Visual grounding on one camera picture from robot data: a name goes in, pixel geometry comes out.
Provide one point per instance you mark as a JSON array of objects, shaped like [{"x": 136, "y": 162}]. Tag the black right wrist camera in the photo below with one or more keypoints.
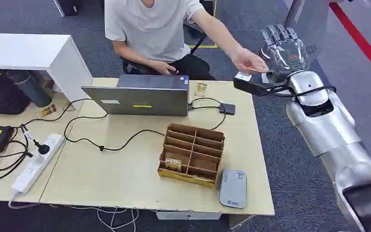
[{"x": 252, "y": 86}]

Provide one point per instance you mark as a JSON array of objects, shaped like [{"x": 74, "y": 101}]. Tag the person's right hand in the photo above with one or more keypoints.
[{"x": 163, "y": 67}]

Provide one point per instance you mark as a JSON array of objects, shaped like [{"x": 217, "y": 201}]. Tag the black usb hub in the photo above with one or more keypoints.
[{"x": 227, "y": 109}]

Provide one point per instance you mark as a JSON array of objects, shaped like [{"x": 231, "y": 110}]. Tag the grey laptop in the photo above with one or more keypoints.
[{"x": 144, "y": 97}]

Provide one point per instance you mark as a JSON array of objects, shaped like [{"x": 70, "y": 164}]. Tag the person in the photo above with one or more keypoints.
[{"x": 153, "y": 28}]

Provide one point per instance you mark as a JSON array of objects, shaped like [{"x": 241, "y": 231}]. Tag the white side table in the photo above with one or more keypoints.
[{"x": 28, "y": 51}]

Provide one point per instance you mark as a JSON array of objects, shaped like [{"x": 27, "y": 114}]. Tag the black plug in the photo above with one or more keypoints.
[{"x": 42, "y": 148}]

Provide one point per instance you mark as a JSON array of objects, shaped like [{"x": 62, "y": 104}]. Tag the person's left hand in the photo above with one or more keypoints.
[{"x": 248, "y": 60}]

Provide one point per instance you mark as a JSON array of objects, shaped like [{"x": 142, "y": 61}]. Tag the grey flat device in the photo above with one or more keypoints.
[{"x": 233, "y": 189}]

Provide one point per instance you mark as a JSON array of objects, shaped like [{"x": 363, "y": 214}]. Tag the wooden card box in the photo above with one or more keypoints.
[{"x": 192, "y": 155}]

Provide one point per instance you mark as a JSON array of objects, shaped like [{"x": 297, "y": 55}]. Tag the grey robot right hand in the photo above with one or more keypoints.
[{"x": 284, "y": 54}]

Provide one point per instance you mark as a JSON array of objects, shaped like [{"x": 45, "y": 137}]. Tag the white power strip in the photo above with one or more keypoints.
[{"x": 38, "y": 163}]

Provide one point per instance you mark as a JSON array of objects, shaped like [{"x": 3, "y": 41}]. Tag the printed card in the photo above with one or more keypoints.
[{"x": 173, "y": 165}]

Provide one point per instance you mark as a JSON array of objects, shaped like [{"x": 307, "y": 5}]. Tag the white box under desk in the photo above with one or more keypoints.
[{"x": 188, "y": 216}]

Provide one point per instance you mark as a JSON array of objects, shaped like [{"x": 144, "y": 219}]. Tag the snack wrapper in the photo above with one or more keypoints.
[{"x": 47, "y": 110}]

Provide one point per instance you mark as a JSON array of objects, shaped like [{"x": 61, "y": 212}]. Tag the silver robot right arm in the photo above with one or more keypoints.
[{"x": 326, "y": 128}]

